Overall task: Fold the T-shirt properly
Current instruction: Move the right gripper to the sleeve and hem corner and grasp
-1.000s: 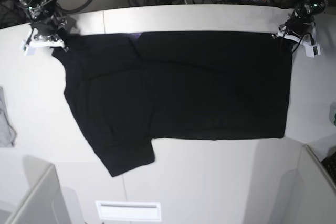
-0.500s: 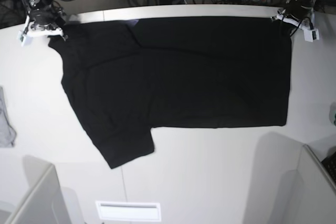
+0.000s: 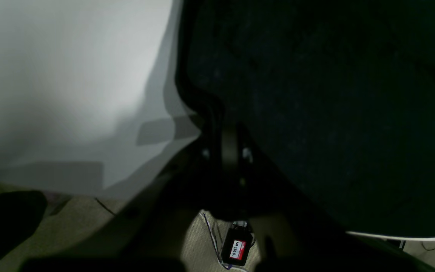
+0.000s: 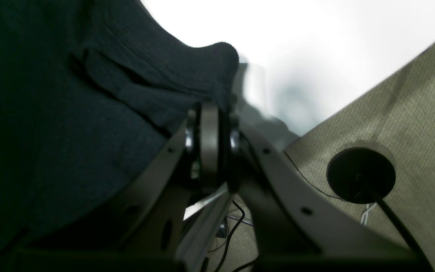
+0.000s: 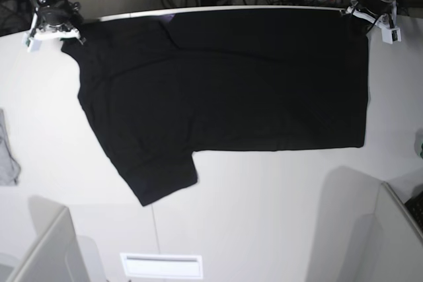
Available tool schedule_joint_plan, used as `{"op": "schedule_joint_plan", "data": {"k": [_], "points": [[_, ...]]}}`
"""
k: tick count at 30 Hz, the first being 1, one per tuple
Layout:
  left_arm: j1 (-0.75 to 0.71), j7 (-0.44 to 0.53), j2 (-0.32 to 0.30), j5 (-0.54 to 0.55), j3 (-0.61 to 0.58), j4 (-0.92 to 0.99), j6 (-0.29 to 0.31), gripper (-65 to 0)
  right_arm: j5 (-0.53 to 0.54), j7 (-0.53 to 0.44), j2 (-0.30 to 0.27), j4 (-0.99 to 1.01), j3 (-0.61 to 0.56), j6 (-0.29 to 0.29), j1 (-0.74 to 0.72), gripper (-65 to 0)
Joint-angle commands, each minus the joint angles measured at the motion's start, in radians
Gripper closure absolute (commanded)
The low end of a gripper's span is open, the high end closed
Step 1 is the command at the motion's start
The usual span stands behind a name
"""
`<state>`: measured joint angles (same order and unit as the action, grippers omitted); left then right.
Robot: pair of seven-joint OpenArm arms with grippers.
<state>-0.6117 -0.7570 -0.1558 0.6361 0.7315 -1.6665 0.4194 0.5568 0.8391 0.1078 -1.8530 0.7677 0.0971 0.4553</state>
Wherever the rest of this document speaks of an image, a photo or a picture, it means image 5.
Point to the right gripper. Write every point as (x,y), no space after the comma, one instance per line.
(58,21)

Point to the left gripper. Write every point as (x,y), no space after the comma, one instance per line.
(365,15)

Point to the black T-shirt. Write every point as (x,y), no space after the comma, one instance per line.
(157,90)

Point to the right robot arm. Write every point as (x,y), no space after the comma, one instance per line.
(40,3)

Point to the grey cloth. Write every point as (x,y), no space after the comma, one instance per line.
(10,169)

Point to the black keyboard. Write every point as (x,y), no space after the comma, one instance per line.
(414,206)

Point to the grey partition panel right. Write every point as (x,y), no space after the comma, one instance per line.
(385,245)

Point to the grey partition panel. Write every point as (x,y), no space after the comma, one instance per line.
(385,245)
(57,253)

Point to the grey partition panel left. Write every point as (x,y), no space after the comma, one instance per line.
(57,253)

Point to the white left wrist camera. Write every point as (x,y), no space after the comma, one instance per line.
(391,34)

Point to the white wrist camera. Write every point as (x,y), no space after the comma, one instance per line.
(391,34)
(31,44)

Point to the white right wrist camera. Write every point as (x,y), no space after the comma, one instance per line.
(31,44)

